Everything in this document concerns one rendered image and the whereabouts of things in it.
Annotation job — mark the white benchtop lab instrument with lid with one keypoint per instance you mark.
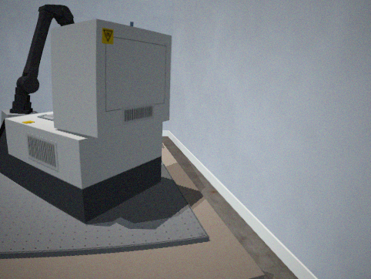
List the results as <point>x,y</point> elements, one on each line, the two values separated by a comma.
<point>111,89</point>

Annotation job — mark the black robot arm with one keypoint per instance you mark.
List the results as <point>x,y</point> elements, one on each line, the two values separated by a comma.
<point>28,83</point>

